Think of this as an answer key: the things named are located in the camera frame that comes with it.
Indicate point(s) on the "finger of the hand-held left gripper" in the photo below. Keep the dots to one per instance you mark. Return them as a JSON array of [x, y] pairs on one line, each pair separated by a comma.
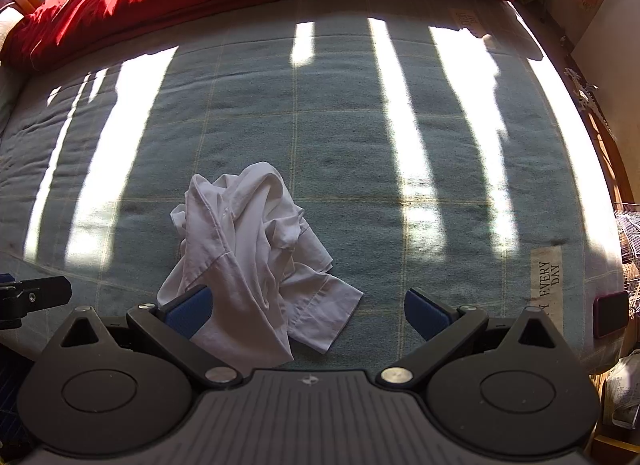
[[35, 295]]

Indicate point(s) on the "dark red phone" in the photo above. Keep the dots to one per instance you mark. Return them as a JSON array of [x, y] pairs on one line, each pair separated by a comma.
[[611, 315]]

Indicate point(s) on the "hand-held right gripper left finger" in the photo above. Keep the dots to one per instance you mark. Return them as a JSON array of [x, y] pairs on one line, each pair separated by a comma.
[[192, 317]]

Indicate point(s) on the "white printed t-shirt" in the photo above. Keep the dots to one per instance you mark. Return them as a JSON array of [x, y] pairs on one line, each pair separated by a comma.
[[240, 255]]

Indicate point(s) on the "white paper bag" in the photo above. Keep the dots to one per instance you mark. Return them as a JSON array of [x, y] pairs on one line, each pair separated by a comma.
[[625, 390]]

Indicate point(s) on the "wooden footboard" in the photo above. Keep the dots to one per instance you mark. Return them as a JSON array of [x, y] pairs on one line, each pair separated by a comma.
[[617, 165]]

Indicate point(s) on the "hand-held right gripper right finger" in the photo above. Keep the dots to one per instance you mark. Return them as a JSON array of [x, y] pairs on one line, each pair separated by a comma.
[[425, 317]]

